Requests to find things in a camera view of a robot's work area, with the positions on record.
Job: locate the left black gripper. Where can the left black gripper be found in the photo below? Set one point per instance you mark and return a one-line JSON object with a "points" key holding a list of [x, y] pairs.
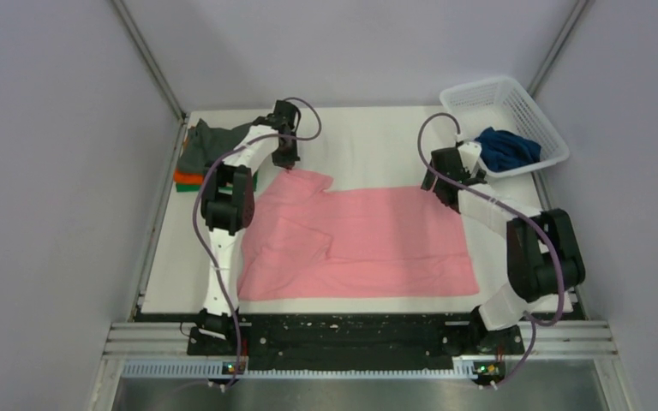
{"points": [[286, 161]]}

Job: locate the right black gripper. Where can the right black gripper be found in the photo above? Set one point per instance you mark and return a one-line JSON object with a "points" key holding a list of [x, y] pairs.
{"points": [[428, 181]]}

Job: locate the pink t shirt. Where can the pink t shirt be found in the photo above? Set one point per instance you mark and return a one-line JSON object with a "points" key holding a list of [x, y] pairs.
{"points": [[310, 241]]}

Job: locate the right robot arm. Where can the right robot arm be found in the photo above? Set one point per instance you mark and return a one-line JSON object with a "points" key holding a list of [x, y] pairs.
{"points": [[543, 259]]}

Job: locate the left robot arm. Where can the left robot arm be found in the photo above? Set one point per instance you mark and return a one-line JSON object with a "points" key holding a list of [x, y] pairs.
{"points": [[227, 160]]}

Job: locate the crumpled blue t shirt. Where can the crumpled blue t shirt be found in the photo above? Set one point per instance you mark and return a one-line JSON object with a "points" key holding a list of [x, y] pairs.
{"points": [[503, 150]]}

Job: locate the white plastic basket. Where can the white plastic basket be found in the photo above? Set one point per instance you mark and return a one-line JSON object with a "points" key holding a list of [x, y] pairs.
{"points": [[501, 103]]}

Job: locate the folded grey t shirt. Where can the folded grey t shirt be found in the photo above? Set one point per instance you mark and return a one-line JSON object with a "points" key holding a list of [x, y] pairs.
{"points": [[205, 144]]}

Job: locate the folded orange t shirt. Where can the folded orange t shirt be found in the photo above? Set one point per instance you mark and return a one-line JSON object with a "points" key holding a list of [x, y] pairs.
{"points": [[188, 178]]}

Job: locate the left aluminium frame post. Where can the left aluminium frame post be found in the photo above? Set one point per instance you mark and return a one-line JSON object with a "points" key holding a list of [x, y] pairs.
{"points": [[147, 57]]}

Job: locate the aluminium frame post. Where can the aluminium frame post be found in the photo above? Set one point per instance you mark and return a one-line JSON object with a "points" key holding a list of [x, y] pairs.
{"points": [[147, 57], [573, 20]]}

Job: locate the right aluminium frame post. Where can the right aluminium frame post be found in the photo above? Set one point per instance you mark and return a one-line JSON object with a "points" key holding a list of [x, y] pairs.
{"points": [[573, 20]]}

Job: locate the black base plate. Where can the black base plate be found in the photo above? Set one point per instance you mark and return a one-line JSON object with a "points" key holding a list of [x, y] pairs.
{"points": [[354, 342]]}

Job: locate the white slotted cable duct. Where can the white slotted cable duct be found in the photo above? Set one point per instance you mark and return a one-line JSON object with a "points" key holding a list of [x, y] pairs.
{"points": [[221, 369]]}

